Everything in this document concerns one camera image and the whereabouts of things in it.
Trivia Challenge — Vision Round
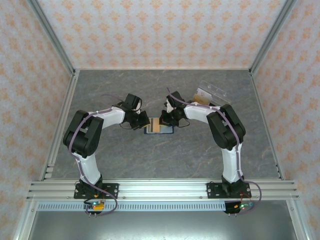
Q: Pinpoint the navy blue card holder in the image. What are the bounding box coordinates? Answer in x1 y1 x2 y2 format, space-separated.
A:
144 116 175 136

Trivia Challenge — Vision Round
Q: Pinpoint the brown striped card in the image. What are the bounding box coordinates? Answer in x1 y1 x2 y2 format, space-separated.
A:
148 117 162 133

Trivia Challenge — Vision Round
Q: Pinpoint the clear acrylic card box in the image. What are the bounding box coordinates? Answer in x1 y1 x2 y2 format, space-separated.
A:
192 79 231 106

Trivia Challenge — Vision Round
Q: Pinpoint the grey metal panel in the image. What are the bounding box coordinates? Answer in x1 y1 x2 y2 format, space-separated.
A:
27 211 298 240

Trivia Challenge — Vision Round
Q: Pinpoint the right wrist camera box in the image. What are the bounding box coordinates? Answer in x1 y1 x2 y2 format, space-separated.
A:
164 98 176 113

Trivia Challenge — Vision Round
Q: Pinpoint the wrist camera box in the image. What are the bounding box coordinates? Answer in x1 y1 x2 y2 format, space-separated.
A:
164 98 176 113
131 98 143 113

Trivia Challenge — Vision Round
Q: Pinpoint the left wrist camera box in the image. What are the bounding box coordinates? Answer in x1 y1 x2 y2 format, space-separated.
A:
131 98 143 113

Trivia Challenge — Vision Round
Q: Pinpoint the aluminium mounting rail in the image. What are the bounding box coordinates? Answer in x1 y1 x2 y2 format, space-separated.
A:
26 179 300 201

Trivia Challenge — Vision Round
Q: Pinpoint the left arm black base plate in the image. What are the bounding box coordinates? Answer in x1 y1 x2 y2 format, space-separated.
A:
73 183 120 200

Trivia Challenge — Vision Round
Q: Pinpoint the aluminium table side rail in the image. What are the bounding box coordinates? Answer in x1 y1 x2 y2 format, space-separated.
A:
38 69 81 181
249 69 286 181

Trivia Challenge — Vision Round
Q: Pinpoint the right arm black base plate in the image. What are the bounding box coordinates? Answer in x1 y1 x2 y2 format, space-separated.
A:
206 182 251 200

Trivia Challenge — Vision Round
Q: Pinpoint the slotted grey cable duct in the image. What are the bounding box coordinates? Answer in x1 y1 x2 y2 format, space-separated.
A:
36 201 286 212

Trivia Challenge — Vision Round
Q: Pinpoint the aluminium frame post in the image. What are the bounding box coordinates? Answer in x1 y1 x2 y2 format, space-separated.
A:
26 0 77 76
249 0 297 76

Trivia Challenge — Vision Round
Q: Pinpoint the aluminium frame leg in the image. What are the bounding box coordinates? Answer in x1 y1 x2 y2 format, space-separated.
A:
286 199 312 240
13 199 38 240

